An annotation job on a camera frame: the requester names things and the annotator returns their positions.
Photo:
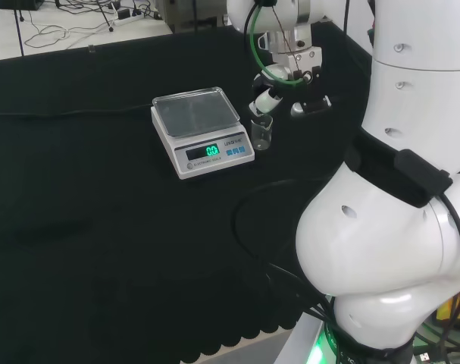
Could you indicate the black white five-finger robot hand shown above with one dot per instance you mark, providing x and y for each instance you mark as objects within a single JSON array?
[{"x": 296, "y": 57}]

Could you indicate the small clear glass beaker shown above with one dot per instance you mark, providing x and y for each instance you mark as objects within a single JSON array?
[{"x": 261, "y": 132}]

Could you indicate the white electronic balance steel pan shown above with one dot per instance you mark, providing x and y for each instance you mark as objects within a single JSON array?
[{"x": 199, "y": 125}]

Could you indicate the grey metal box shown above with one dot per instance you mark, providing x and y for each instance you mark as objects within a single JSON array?
[{"x": 184, "y": 13}]

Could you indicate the white power strip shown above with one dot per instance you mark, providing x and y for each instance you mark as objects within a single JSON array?
[{"x": 127, "y": 17}]

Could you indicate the black tripod leg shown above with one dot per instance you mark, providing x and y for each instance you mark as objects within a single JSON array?
[{"x": 105, "y": 17}]

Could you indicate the black bench cloth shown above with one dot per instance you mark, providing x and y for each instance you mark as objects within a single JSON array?
[{"x": 119, "y": 227}]

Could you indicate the black stand pole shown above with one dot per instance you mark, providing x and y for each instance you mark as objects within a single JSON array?
[{"x": 18, "y": 30}]

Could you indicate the yellow stop button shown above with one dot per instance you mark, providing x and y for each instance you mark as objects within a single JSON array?
[{"x": 447, "y": 309}]

